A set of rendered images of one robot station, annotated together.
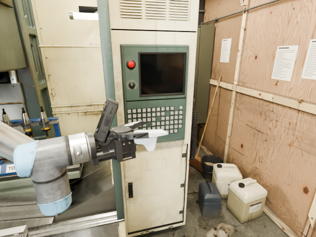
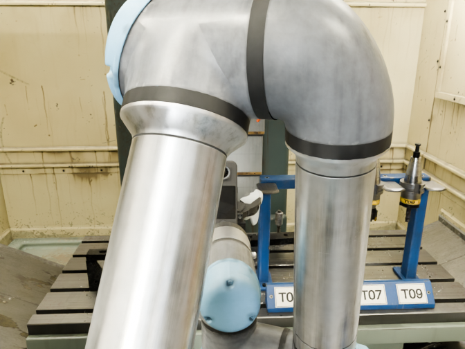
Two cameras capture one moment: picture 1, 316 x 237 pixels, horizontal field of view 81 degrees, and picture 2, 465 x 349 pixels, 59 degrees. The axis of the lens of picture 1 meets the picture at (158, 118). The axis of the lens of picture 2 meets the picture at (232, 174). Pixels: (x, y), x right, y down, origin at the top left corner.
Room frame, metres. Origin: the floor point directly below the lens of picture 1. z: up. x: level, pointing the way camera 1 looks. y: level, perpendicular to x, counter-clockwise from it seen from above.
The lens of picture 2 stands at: (0.10, 1.04, 1.58)
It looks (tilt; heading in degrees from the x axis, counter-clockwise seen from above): 18 degrees down; 12
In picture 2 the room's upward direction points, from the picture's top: straight up
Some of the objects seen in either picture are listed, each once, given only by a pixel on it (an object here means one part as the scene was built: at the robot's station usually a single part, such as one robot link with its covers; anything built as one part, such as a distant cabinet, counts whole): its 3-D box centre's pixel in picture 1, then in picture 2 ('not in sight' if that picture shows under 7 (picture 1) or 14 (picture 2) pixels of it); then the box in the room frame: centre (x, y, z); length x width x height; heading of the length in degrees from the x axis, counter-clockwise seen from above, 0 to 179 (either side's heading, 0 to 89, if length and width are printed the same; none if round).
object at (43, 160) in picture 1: (45, 156); not in sight; (0.39, 0.27, 1.43); 0.11 x 0.08 x 0.09; 118
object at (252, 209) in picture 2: not in sight; (244, 208); (0.77, 1.16, 1.30); 0.09 x 0.05 x 0.02; 159
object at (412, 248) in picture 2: (59, 140); (414, 233); (1.27, 0.74, 1.05); 0.10 x 0.05 x 0.30; 14
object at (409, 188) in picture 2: (44, 122); (412, 185); (1.20, 0.78, 1.21); 0.06 x 0.06 x 0.03
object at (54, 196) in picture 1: (53, 185); not in sight; (0.40, 0.27, 1.34); 0.11 x 0.08 x 0.11; 28
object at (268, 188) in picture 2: not in sight; (267, 188); (1.11, 1.15, 1.21); 0.07 x 0.05 x 0.01; 14
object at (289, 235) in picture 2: not in sight; (277, 244); (1.35, 1.15, 0.93); 0.26 x 0.05 x 0.06; 109
